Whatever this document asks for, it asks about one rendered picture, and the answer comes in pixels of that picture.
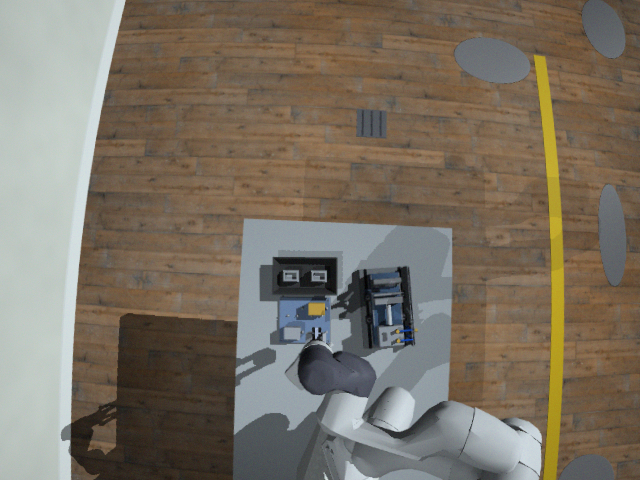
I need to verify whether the yellow block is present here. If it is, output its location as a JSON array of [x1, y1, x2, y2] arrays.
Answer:
[[308, 303, 325, 315]]

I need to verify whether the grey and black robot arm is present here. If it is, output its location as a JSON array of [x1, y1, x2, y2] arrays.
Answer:
[[285, 341, 542, 480]]

